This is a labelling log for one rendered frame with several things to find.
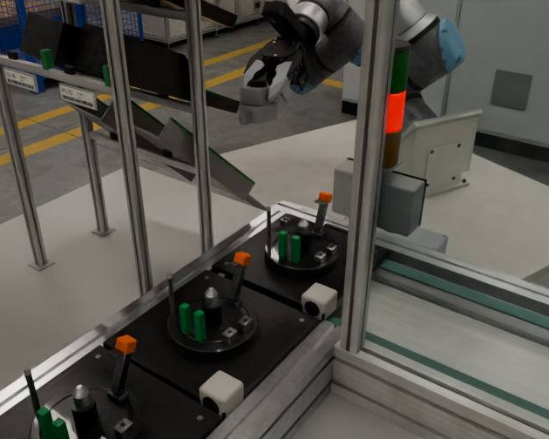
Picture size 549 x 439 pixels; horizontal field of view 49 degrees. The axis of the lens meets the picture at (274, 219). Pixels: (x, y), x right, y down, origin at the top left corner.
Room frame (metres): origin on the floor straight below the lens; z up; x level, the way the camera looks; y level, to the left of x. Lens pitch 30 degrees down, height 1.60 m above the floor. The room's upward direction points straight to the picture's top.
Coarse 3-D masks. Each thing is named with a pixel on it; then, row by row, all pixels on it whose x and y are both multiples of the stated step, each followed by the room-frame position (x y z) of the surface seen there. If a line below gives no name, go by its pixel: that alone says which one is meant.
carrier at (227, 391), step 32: (192, 288) 0.84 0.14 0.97; (224, 288) 0.84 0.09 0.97; (160, 320) 0.76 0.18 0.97; (192, 320) 0.73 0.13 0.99; (224, 320) 0.73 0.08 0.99; (256, 320) 0.74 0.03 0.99; (288, 320) 0.76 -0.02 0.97; (160, 352) 0.68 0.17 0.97; (192, 352) 0.67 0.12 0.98; (224, 352) 0.67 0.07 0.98; (256, 352) 0.68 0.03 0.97; (288, 352) 0.69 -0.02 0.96; (192, 384) 0.62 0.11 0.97; (224, 384) 0.60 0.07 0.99; (256, 384) 0.63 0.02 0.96; (224, 416) 0.57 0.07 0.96
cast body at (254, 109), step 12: (252, 84) 1.04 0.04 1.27; (264, 84) 1.04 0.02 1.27; (252, 96) 1.02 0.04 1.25; (264, 96) 1.02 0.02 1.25; (240, 108) 1.02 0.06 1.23; (252, 108) 1.01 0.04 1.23; (264, 108) 1.02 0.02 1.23; (276, 108) 1.05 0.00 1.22; (240, 120) 1.02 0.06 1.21; (252, 120) 1.01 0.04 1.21; (264, 120) 1.01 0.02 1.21
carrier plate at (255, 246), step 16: (272, 224) 1.06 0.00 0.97; (288, 224) 1.06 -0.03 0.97; (256, 240) 1.00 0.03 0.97; (336, 240) 1.00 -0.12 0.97; (224, 256) 0.94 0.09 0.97; (256, 256) 0.94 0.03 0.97; (224, 272) 0.90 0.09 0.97; (256, 272) 0.89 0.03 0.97; (272, 272) 0.89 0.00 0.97; (336, 272) 0.89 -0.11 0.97; (256, 288) 0.85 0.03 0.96; (272, 288) 0.84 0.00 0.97; (288, 288) 0.84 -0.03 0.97; (304, 288) 0.84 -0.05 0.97; (336, 288) 0.84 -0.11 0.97; (288, 304) 0.82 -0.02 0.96; (336, 304) 0.81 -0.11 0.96
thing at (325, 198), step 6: (324, 192) 1.00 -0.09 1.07; (318, 198) 1.00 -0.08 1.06; (324, 198) 0.99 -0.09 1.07; (330, 198) 1.00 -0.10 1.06; (324, 204) 0.99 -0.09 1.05; (318, 210) 1.00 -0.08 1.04; (324, 210) 0.99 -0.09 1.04; (318, 216) 0.99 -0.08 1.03; (324, 216) 0.99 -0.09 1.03; (318, 222) 0.99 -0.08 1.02; (318, 228) 0.98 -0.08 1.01
